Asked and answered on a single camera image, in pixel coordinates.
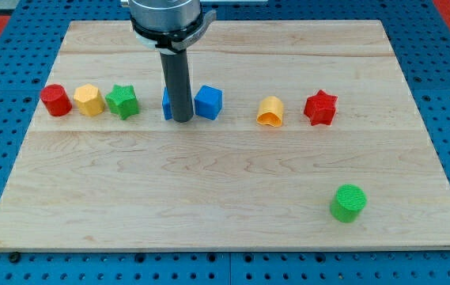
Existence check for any blue cube block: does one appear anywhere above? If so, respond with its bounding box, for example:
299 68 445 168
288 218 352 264
195 85 223 120

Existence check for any wooden board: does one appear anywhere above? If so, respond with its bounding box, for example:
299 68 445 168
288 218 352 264
0 20 450 253

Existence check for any blue block behind rod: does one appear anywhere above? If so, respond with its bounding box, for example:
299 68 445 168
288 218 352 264
162 87 172 120

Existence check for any green star block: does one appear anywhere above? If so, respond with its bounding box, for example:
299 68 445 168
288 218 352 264
105 85 139 120

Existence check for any red cylinder block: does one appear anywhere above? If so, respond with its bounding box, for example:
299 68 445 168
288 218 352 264
40 84 72 116

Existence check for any red star block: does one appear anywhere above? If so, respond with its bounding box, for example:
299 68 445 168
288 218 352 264
304 89 338 126

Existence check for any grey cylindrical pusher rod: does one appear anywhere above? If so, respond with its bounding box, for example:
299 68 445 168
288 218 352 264
161 50 194 123

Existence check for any green cylinder block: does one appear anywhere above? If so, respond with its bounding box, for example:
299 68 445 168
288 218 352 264
330 184 367 223

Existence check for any yellow hexagon block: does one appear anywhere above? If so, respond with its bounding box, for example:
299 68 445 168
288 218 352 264
74 84 105 116

